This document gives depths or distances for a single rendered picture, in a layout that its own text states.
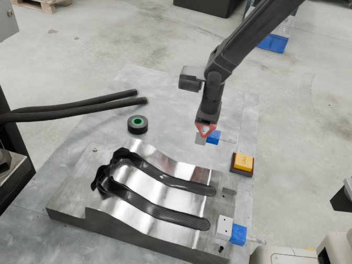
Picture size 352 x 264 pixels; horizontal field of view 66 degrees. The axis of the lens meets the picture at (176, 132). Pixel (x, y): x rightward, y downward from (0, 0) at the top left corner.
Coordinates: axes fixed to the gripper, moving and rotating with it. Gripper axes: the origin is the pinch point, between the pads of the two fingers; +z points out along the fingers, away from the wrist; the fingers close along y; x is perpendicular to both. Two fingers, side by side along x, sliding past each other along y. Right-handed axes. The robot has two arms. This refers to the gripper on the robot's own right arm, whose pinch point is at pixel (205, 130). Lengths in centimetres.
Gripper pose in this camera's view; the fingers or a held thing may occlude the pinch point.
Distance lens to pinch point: 88.8
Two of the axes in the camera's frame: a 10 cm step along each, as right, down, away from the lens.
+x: 9.6, 2.3, -1.5
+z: -0.7, 7.2, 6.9
